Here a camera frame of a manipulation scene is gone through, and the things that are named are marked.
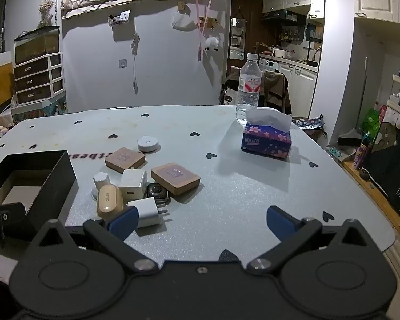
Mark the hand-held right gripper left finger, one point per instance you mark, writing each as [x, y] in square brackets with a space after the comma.
[122, 222]

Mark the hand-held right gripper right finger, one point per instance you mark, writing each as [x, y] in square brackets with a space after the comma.
[279, 222]

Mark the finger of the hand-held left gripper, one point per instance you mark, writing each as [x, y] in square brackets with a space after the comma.
[11, 216]

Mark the beige earbuds case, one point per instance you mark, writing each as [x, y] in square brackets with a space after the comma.
[109, 203]

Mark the white plug charger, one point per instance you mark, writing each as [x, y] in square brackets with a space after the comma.
[148, 211]

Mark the black cardboard box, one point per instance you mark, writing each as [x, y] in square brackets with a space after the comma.
[36, 186]

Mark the white cube charger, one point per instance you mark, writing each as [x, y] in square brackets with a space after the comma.
[131, 185]

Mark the square wooden block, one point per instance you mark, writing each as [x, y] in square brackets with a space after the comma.
[175, 177]
[125, 159]

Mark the purple floral tissue pack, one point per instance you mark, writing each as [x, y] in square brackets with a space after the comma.
[265, 141]

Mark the white round disc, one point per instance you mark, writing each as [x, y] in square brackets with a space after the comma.
[148, 144]

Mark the purple spray can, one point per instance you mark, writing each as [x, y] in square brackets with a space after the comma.
[361, 151]

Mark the patterned low cabinet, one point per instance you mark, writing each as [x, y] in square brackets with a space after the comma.
[36, 108]

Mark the black sign board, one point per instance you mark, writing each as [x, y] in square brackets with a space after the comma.
[391, 170]

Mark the green bag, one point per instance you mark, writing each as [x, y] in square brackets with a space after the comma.
[370, 120]

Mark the white plastic drawer unit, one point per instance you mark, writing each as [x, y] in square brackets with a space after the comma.
[36, 80]

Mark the clear water bottle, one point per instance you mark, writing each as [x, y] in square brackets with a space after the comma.
[249, 86]

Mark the white washing machine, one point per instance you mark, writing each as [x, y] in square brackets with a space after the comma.
[269, 64]

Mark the glass fish tank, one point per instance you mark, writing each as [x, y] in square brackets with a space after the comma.
[36, 45]

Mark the white plush sheep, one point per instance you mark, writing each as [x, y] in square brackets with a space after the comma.
[211, 44]

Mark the dried flower bouquet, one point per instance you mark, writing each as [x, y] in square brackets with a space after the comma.
[46, 11]

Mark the square wall socket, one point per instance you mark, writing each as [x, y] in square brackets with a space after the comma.
[122, 64]

